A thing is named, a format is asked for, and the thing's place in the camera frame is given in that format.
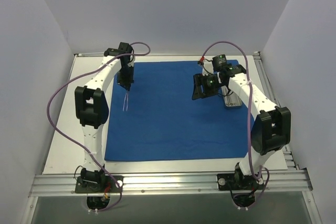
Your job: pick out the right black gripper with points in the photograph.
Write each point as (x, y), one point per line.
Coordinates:
(198, 86)

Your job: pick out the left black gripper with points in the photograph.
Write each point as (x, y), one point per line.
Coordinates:
(125, 81)

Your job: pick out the metal instrument tray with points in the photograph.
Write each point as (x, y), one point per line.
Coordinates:
(231, 99)

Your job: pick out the blue surgical cloth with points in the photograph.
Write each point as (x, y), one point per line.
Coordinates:
(163, 123)

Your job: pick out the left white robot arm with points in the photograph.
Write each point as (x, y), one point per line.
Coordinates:
(92, 108)

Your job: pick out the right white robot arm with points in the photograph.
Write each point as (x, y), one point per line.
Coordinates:
(268, 125)

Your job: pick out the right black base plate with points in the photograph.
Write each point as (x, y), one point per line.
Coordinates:
(230, 181)

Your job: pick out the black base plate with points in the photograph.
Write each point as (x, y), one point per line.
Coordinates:
(230, 181)
(97, 182)

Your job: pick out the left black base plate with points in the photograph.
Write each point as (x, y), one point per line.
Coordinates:
(97, 182)

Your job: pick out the front aluminium rail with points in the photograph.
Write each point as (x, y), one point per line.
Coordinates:
(168, 184)

